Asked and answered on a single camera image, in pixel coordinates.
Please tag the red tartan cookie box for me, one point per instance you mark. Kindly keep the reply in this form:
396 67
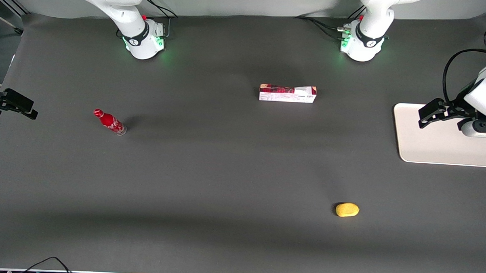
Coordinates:
287 93

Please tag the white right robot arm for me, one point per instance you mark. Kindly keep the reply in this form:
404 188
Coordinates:
139 40

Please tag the red cola bottle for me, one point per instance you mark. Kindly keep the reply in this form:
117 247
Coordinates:
109 122

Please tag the cream plastic tray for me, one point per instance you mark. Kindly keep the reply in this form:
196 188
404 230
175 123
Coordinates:
436 147

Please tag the yellow sponge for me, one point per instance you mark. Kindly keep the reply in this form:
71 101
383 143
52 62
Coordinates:
347 210

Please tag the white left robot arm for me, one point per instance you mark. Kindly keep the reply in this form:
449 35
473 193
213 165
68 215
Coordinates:
367 44

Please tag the light grey backdrop cloth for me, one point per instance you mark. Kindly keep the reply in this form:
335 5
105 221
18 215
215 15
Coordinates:
247 3

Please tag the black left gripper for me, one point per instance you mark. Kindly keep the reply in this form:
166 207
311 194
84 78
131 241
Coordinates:
456 109

